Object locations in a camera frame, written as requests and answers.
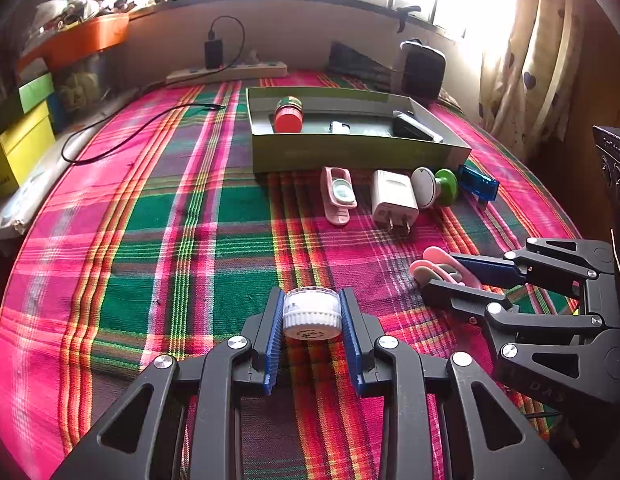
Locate pink white clip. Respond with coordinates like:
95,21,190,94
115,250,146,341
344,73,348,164
320,166,358,226

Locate green white spool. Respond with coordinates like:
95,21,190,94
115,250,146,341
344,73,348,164
410,166,461,210

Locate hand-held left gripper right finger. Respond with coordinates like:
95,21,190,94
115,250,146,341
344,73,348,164
339,287,573,480

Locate red capped bottle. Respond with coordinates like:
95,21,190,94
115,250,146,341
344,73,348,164
274,96,305,134

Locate white power strip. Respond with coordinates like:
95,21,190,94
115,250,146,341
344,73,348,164
165,60,288,85

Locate black plug-in charger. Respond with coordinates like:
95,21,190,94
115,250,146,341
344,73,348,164
205,38,226,69

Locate pink green plaid blanket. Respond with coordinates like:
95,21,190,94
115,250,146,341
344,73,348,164
0,70,591,480

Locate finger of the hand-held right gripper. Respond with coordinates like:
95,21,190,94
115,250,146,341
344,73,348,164
421,280,620,406
449,237,616,301

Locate cream heart print curtain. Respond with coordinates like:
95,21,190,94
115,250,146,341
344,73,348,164
477,0,598,161

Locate pink green clip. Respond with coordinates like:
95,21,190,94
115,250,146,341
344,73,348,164
409,246,483,291

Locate small white ribbed jar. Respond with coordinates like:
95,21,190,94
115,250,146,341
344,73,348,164
282,286,343,341

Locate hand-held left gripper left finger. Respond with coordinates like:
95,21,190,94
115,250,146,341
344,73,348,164
50,287,286,480

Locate pile of white clutter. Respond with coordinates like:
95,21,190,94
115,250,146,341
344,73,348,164
25,0,141,31

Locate black charger cable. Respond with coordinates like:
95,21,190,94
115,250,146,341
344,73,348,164
210,15,246,68

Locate orange tray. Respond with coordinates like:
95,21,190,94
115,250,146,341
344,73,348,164
17,12,131,68

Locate green cardboard box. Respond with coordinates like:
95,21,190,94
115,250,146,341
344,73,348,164
246,86,472,175

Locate grey black fan heater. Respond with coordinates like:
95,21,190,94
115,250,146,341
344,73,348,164
400,38,447,101

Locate blue transparent box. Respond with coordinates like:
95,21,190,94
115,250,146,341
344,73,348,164
457,164,501,211

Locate glass container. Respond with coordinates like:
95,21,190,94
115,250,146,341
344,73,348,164
57,57,108,108

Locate yellow box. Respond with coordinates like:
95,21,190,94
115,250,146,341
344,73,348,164
0,102,56,198

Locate black silver rectangular device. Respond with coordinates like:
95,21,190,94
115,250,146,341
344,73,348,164
391,110,445,143

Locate white charger adapter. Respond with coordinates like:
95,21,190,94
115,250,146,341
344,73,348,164
371,169,421,235

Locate loose black cable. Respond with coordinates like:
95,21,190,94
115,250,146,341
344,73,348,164
61,103,227,163

